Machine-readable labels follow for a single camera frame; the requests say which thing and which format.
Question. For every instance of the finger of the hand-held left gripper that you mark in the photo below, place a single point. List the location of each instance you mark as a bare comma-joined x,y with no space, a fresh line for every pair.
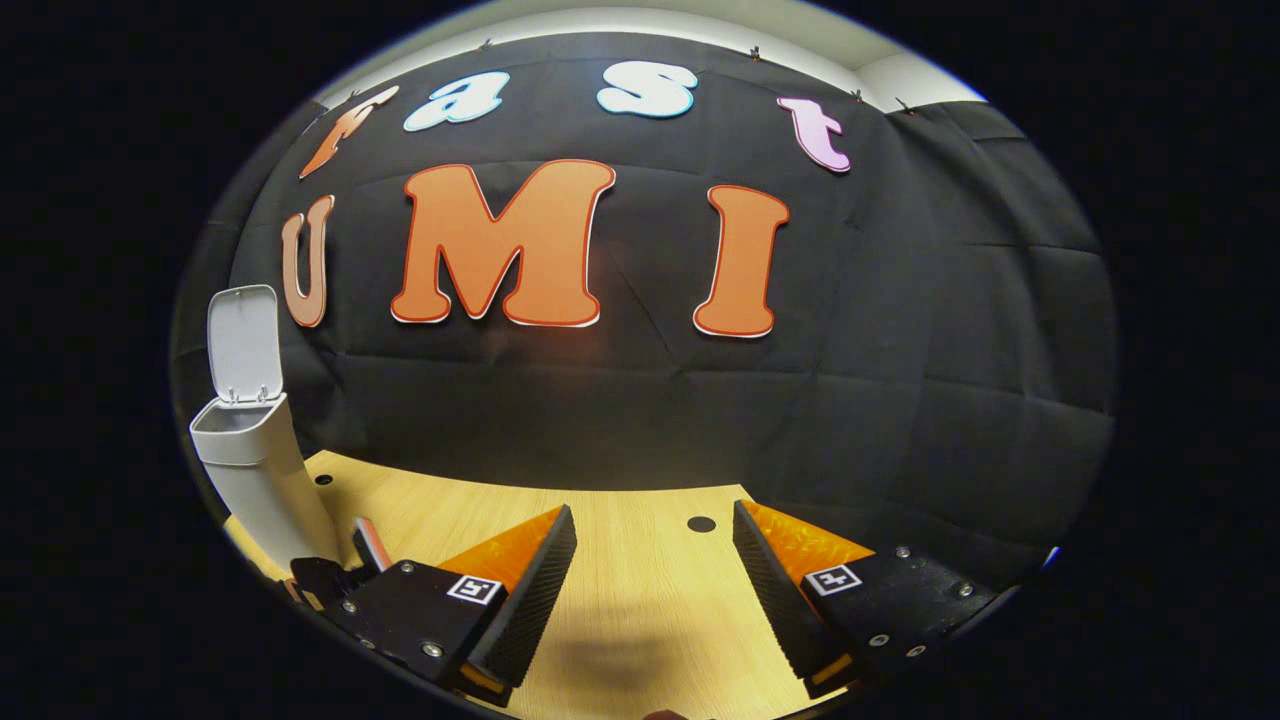
320,582

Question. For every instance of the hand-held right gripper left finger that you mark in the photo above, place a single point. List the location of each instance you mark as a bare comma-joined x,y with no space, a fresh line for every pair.
530,610

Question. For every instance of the black backdrop cloth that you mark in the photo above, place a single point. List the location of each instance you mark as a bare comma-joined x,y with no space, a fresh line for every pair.
650,420

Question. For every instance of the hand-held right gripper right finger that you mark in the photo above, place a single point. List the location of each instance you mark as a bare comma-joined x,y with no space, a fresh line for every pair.
775,600

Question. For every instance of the white desktop garbage bin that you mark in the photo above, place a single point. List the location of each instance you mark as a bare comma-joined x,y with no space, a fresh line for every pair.
265,470

